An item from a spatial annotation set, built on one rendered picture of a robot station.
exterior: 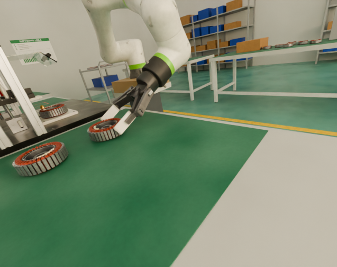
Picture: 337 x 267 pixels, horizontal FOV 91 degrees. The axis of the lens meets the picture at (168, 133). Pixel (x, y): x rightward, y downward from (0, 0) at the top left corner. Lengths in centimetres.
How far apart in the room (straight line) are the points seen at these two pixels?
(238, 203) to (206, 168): 9
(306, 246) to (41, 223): 36
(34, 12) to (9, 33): 88
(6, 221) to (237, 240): 36
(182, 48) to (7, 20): 604
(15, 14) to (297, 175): 654
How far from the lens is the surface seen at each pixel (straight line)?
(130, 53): 128
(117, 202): 31
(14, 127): 90
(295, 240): 26
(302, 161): 37
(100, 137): 52
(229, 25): 686
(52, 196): 40
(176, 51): 62
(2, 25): 644
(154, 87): 58
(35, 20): 661
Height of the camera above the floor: 95
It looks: 26 degrees down
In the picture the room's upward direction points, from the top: 11 degrees counter-clockwise
